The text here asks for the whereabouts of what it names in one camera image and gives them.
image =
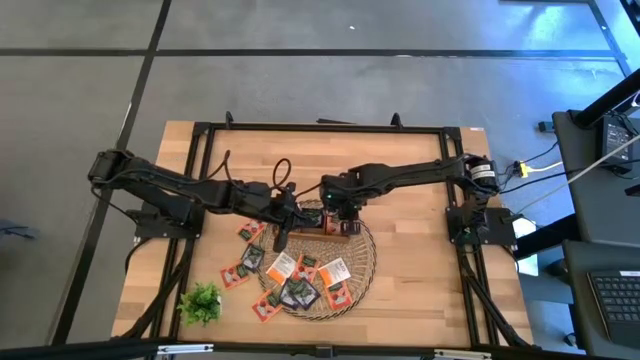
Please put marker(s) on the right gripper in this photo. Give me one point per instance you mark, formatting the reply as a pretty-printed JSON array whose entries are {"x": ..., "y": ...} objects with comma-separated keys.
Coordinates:
[{"x": 345, "y": 195}]

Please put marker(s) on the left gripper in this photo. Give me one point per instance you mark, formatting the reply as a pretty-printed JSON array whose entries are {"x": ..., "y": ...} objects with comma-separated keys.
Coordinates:
[{"x": 282, "y": 202}]

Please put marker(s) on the purple foil tea packet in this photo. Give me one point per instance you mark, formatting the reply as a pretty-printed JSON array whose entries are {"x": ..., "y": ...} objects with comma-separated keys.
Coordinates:
[
  {"x": 312, "y": 216},
  {"x": 285, "y": 300},
  {"x": 306, "y": 294},
  {"x": 252, "y": 257}
]

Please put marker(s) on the white and orange tea packet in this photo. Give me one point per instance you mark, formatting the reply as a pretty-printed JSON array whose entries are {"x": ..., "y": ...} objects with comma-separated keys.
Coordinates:
[
  {"x": 281, "y": 267},
  {"x": 335, "y": 271}
]

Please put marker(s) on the round woven straw placemat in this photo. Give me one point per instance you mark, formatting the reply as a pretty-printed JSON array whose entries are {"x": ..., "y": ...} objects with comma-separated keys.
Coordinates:
[{"x": 360, "y": 260}]

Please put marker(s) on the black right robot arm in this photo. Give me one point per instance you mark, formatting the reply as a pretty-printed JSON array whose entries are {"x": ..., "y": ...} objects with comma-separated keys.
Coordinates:
[{"x": 410, "y": 171}]

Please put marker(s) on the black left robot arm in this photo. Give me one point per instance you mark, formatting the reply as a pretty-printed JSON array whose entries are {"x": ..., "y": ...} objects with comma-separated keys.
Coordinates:
[{"x": 175, "y": 187}]

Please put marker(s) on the wooden organizer box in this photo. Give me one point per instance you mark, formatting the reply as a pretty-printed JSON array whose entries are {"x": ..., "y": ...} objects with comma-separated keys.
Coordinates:
[{"x": 315, "y": 238}]

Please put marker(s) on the small green potted plant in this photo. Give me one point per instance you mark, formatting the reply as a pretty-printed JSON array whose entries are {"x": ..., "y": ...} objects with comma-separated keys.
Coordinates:
[{"x": 200, "y": 305}]

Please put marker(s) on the black desk leg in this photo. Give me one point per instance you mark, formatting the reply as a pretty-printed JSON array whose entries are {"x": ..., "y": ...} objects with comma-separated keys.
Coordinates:
[{"x": 545, "y": 237}]

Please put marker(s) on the black horizontal beam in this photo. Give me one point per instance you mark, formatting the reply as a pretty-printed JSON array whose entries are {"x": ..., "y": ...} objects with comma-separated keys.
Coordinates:
[{"x": 100, "y": 350}]

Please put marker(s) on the small black box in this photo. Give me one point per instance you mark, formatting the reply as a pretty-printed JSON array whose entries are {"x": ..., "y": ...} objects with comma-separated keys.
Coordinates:
[{"x": 545, "y": 126}]

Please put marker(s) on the dark grey desk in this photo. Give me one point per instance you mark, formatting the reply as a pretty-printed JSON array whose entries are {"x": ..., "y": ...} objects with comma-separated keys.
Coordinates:
[
  {"x": 580, "y": 310},
  {"x": 590, "y": 210}
]

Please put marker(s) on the black electronic device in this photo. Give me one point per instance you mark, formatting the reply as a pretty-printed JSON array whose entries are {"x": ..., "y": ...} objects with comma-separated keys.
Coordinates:
[{"x": 615, "y": 140}]

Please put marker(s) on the black keyboard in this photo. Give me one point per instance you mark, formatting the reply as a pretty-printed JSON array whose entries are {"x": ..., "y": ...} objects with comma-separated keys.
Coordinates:
[{"x": 617, "y": 300}]

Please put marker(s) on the black diagonal bar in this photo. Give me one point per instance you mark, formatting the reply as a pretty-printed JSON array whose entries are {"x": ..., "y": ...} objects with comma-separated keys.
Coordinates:
[{"x": 605, "y": 100}]

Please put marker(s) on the black metal rig frame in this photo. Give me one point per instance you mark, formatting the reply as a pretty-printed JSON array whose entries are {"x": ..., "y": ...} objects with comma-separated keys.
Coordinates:
[{"x": 325, "y": 128}]

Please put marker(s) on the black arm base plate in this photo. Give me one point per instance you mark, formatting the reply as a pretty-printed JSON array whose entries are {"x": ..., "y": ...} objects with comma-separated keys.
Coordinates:
[
  {"x": 500, "y": 235},
  {"x": 150, "y": 227}
]

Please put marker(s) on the silver metal bracket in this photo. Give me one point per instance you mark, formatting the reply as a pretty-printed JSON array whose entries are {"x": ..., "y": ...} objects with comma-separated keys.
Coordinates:
[
  {"x": 185, "y": 348},
  {"x": 462, "y": 354}
]

